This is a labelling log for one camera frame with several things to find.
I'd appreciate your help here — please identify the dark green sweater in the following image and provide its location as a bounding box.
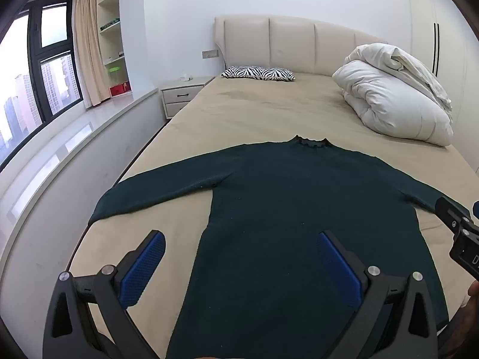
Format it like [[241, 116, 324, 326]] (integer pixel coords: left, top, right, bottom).
[[88, 135, 455, 359]]

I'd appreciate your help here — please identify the zebra print pillow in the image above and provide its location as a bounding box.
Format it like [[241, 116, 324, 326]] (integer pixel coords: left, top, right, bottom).
[[221, 66, 296, 82]]

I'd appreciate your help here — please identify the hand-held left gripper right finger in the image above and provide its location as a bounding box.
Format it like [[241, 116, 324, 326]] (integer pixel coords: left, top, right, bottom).
[[316, 230, 438, 359]]

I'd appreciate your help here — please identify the white folded duvet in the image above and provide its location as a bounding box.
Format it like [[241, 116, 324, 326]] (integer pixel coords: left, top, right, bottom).
[[332, 44, 455, 146]]

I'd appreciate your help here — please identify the white window sill bench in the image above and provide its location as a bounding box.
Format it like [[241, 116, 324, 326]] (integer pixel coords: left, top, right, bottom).
[[0, 88, 161, 281]]

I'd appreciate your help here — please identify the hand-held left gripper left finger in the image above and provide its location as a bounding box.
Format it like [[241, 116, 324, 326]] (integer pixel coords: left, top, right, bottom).
[[43, 229, 167, 359]]

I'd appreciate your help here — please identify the bed with beige sheet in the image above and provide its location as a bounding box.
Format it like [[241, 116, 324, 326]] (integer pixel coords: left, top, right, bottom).
[[69, 72, 479, 359]]

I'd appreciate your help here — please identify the white wall shelf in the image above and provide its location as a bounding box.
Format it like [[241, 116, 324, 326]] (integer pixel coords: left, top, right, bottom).
[[96, 0, 131, 100]]

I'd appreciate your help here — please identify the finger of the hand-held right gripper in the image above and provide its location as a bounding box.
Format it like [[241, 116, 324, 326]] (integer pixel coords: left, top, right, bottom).
[[435, 196, 474, 233]]

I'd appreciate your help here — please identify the white wardrobe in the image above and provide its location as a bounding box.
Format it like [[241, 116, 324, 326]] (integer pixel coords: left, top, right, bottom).
[[408, 0, 479, 169]]

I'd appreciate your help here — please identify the red box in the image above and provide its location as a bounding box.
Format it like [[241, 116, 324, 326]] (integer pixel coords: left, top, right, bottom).
[[109, 81, 131, 98]]

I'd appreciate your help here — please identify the white nightstand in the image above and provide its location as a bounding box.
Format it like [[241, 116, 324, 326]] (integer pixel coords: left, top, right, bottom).
[[160, 76, 216, 119]]

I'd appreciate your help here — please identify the black framed window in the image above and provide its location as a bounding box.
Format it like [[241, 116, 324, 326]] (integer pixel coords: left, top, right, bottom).
[[0, 0, 85, 169]]

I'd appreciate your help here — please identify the beige curtain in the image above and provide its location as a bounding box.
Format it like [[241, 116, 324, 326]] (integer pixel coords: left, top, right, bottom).
[[72, 0, 109, 109]]

